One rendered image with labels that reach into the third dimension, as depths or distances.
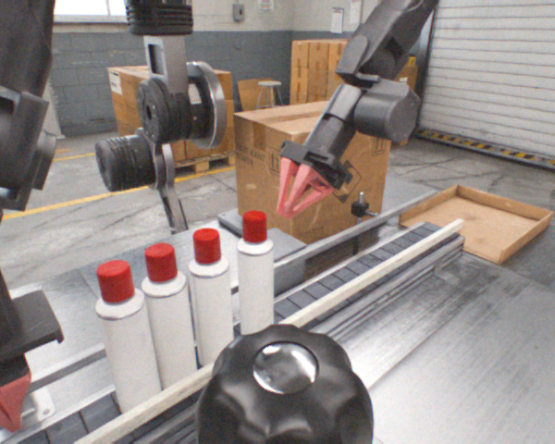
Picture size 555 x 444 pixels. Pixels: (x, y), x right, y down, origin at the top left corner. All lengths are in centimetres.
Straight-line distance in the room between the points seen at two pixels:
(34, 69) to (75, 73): 552
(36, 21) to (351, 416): 27
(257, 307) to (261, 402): 41
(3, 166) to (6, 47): 7
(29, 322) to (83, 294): 52
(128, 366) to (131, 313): 7
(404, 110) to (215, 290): 33
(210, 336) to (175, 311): 8
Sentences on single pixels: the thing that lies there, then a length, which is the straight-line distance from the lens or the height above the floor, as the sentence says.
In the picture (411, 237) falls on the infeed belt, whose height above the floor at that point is 88.
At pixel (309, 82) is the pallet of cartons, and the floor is 76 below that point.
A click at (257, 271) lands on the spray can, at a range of 54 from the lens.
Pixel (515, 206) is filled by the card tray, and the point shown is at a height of 85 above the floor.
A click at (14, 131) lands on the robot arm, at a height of 125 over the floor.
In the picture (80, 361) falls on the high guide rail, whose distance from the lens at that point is 54.
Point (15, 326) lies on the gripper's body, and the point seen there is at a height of 111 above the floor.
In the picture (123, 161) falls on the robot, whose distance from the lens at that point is 136.
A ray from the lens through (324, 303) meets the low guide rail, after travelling 64.
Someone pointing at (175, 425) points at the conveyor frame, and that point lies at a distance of 55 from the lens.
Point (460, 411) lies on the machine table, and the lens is 66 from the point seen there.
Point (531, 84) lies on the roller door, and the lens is 470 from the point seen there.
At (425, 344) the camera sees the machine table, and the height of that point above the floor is 83.
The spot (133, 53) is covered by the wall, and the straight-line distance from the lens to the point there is 597.
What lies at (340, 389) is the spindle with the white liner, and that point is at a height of 118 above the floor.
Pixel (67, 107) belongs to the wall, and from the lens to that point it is 583.
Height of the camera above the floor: 131
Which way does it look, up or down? 26 degrees down
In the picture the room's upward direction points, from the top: straight up
